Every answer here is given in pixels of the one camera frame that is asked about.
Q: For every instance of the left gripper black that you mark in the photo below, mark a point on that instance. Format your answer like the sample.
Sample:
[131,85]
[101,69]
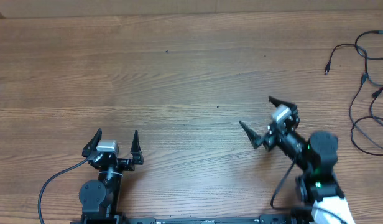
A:
[129,165]

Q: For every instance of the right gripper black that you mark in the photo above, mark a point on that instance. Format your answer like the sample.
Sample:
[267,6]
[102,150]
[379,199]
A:
[294,112]

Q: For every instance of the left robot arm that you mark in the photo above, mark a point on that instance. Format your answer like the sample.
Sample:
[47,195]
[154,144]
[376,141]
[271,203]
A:
[100,197]

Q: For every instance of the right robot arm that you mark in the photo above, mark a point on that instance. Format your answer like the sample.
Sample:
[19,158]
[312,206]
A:
[317,187]

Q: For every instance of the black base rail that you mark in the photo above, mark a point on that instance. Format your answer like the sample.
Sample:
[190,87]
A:
[207,220]

